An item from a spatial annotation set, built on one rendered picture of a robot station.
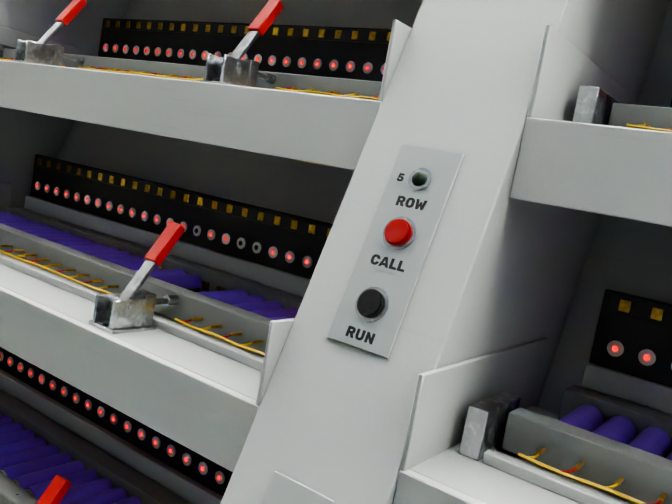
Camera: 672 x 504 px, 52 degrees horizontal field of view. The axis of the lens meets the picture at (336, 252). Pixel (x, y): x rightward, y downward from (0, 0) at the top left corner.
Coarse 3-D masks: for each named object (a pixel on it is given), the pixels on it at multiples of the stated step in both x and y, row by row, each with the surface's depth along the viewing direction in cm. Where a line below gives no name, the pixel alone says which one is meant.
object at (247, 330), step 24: (0, 240) 69; (24, 240) 67; (48, 240) 67; (48, 264) 65; (72, 264) 62; (96, 264) 60; (96, 288) 58; (120, 288) 59; (144, 288) 57; (168, 288) 56; (168, 312) 55; (192, 312) 54; (216, 312) 52; (240, 312) 52; (216, 336) 50; (240, 336) 51; (264, 336) 50
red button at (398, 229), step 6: (390, 222) 39; (396, 222) 39; (402, 222) 39; (408, 222) 39; (390, 228) 39; (396, 228) 39; (402, 228) 39; (408, 228) 39; (384, 234) 39; (390, 234) 39; (396, 234) 39; (402, 234) 39; (408, 234) 38; (390, 240) 39; (396, 240) 39; (402, 240) 38
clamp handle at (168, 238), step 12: (168, 228) 53; (180, 228) 53; (156, 240) 53; (168, 240) 52; (156, 252) 52; (168, 252) 52; (144, 264) 52; (156, 264) 52; (144, 276) 51; (132, 288) 51
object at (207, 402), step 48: (0, 192) 87; (144, 240) 74; (0, 288) 56; (48, 288) 58; (288, 288) 63; (0, 336) 55; (48, 336) 52; (96, 336) 48; (144, 336) 50; (96, 384) 48; (144, 384) 45; (192, 384) 43; (240, 384) 43; (192, 432) 43; (240, 432) 41
